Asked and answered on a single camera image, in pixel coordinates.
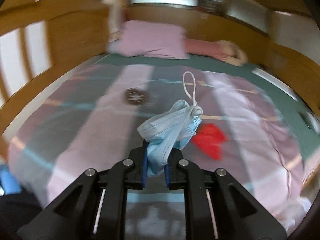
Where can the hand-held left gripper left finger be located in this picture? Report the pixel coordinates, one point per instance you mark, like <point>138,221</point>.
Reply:
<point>144,170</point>

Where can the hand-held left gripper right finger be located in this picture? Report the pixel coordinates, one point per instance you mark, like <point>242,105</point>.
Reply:
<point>166,177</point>

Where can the blue face mask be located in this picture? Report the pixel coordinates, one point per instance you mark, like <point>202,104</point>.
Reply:
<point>165,130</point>

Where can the red packet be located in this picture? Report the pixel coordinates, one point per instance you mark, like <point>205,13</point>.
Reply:
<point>208,137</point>

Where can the pink grey checked blanket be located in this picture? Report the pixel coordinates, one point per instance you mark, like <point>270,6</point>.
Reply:
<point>87,135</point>

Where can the round dark lid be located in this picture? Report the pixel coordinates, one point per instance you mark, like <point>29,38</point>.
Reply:
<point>135,96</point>

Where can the green patterned bed mat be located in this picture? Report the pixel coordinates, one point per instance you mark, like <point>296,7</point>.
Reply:
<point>225,67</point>

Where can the grey small cushion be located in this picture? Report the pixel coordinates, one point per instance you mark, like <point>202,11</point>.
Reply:
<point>112,46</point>

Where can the pink pillow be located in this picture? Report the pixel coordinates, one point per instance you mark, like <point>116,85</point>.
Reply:
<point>152,38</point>

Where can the blue foam roll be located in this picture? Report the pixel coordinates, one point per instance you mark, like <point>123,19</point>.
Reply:
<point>8,180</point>

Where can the red striped plush toy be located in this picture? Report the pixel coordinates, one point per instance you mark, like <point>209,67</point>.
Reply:
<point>202,46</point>

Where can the white flat board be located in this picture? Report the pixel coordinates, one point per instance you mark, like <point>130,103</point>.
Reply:
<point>272,81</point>

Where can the white massager device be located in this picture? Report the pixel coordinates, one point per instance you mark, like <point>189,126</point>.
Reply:
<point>312,121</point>

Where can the hanging cream garment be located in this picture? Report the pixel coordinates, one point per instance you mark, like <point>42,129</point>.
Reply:
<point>113,10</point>

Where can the wooden bunk bed frame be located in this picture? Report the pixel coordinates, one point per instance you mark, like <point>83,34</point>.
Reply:
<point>75,27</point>

